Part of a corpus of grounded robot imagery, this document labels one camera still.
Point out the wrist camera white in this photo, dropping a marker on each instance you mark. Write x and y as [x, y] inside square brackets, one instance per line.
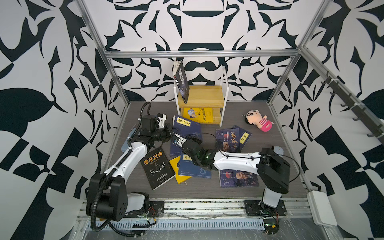
[161, 120]
[179, 140]

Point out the purple old man book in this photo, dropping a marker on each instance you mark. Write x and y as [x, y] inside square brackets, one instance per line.
[228, 140]
[237, 179]

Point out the blue book with yellow label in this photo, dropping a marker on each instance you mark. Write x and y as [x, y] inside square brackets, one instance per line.
[183, 128]

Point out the yellow cartoon book on shelf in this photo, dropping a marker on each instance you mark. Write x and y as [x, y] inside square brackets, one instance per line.
[203, 115]

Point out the white wooden two-tier shelf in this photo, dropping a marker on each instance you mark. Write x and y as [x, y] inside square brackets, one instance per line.
[202, 96]

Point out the yellow cartoon book on table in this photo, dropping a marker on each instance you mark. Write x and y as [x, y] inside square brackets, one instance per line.
[175, 163]

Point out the purple old man book lower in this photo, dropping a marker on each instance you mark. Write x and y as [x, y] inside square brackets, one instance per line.
[237, 179]

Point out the white grey round speaker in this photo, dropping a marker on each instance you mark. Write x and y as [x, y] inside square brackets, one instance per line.
[278, 151]

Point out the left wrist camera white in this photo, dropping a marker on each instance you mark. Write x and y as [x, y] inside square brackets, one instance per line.
[161, 120]

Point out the black book standing on shelf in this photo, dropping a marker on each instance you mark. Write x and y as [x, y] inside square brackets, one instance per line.
[181, 80]

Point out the blue book beige label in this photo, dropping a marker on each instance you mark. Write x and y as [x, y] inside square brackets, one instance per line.
[189, 169]

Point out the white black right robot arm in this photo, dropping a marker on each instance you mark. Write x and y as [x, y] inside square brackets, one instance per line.
[271, 167]

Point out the black deer antler book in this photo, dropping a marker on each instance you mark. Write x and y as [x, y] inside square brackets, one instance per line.
[157, 168]

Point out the light blue glasses case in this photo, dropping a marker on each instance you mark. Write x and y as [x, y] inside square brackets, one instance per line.
[125, 145]

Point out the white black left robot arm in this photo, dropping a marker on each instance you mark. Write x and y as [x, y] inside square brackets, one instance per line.
[107, 198]

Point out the purple old man book upper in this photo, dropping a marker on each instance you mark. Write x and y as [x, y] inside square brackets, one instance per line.
[228, 140]

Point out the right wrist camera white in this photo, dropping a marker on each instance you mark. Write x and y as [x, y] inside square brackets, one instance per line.
[179, 140]

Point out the white power box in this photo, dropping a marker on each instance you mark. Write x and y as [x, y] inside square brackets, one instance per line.
[321, 209]

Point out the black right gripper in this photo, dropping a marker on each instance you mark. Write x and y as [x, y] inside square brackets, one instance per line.
[196, 139]

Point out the plush doll pink shorts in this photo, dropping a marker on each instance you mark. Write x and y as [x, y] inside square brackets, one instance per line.
[254, 117]

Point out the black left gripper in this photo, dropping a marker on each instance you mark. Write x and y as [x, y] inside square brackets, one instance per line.
[169, 132]

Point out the black wall hook rail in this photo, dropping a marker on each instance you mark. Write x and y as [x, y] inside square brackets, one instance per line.
[351, 102]

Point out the small blue book yellow label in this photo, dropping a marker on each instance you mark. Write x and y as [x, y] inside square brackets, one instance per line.
[244, 136]

